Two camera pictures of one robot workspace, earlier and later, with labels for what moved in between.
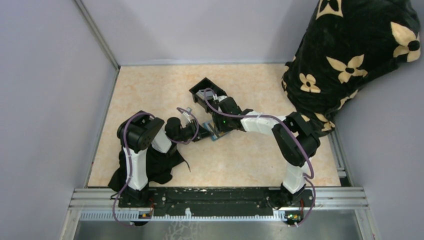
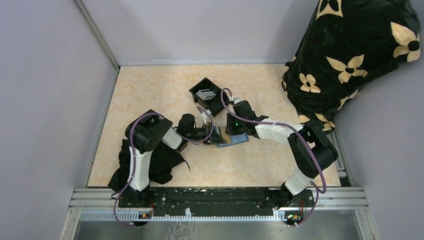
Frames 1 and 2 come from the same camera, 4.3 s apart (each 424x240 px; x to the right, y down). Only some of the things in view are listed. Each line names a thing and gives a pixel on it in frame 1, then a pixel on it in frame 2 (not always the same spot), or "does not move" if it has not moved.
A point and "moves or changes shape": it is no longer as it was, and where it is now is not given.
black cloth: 159,167 does not move
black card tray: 205,83 does not move
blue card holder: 216,135 moves or changes shape
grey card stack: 209,94 does not move
